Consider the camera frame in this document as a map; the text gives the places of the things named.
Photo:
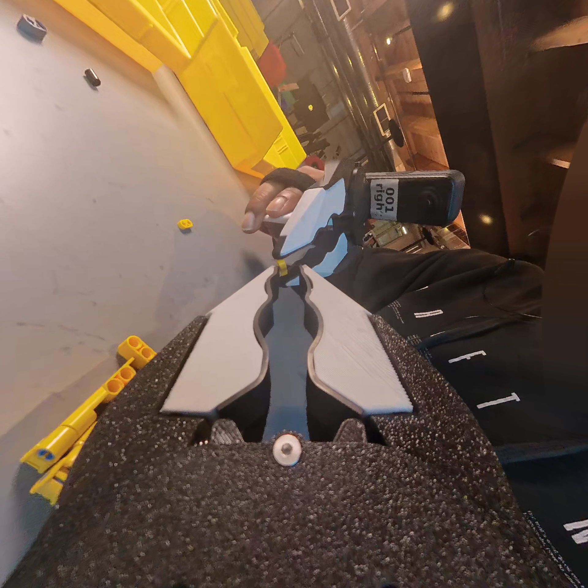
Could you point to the long yellow brick beam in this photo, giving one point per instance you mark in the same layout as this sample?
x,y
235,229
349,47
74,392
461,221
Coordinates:
x,y
281,267

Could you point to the grey two-hole brick connector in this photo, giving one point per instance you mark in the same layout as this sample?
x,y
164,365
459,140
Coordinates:
x,y
31,25

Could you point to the yellow brick arm with axle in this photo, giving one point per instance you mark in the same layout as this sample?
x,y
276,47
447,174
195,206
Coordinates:
x,y
69,436

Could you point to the person's right hand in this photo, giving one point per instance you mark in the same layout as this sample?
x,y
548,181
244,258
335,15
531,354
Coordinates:
x,y
271,202

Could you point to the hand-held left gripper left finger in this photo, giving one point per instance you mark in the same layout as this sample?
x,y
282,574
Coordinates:
x,y
216,367

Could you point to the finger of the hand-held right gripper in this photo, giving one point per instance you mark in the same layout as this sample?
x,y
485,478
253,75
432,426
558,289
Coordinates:
x,y
307,216
334,257

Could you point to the red plastic canister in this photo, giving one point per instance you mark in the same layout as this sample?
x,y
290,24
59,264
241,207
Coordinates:
x,y
272,64
314,161

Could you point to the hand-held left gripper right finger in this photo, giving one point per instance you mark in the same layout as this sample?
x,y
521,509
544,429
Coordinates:
x,y
363,367

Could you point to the short yellow brick connector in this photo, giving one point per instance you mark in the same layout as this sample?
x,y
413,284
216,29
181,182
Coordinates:
x,y
135,351

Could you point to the person's black hoodie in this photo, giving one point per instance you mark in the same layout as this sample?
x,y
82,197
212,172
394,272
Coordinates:
x,y
482,390

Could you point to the small black brick pin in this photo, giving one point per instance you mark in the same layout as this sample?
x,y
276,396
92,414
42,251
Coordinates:
x,y
92,76

